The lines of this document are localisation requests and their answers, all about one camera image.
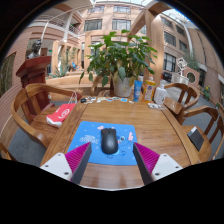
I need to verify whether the white pump bottle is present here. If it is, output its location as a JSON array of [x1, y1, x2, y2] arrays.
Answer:
[[153, 83, 168, 106]]

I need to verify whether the green plant in white pot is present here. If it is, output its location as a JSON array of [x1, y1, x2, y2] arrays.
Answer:
[[78, 29, 158, 98]]

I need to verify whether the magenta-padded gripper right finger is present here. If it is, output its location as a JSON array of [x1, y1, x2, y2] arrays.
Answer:
[[132, 142, 184, 186]]

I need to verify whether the dark bust statue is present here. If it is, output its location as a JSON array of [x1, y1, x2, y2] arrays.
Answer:
[[27, 38, 43, 60]]

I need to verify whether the red and white bag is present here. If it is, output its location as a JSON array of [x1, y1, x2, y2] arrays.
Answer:
[[45, 91, 78, 128]]

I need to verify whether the yellow liquid bottle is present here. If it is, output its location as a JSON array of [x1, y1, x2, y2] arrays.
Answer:
[[141, 77, 157, 103]]

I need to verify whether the blue tube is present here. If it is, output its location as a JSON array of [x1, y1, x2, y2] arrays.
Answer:
[[133, 79, 144, 103]]

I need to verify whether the small clear plastic packet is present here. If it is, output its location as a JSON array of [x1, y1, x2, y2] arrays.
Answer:
[[147, 102, 165, 110]]

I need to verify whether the wooden armchair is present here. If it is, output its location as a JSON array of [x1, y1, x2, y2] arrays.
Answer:
[[178, 105, 224, 163], [163, 82, 200, 125], [0, 142, 14, 161], [10, 83, 83, 149], [90, 74, 116, 98]]

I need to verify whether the blue cartoon mouse pad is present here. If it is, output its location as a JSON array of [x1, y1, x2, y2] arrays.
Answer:
[[66, 120, 138, 167]]

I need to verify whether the black box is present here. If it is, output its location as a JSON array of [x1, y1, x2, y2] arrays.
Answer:
[[186, 126, 205, 152]]

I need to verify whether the black computer mouse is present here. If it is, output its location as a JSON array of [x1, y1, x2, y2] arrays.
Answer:
[[100, 127, 120, 155]]

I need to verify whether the red-brown wooden pedestal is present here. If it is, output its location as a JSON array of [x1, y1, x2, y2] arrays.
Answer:
[[15, 55, 53, 124]]

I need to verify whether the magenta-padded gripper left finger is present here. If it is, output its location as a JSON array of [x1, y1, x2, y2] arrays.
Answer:
[[39, 142, 93, 185]]

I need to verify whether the white geometric sculpture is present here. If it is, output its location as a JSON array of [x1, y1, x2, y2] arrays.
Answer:
[[175, 57, 188, 77]]

